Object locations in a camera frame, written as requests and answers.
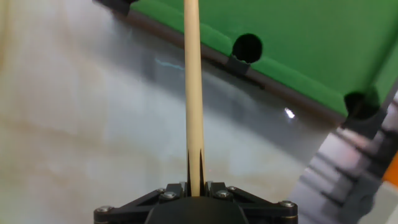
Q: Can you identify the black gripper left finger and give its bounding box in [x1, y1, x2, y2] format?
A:
[93, 182, 189, 224]

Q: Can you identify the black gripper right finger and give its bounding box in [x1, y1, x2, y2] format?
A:
[203, 182, 299, 224]

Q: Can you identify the wooden pool cue black butt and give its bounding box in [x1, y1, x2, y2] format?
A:
[183, 0, 206, 197]

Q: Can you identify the green felt mini pool table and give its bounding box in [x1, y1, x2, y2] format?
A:
[93, 0, 398, 139]

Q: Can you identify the orange box with red button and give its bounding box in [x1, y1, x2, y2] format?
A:
[381, 152, 398, 187]

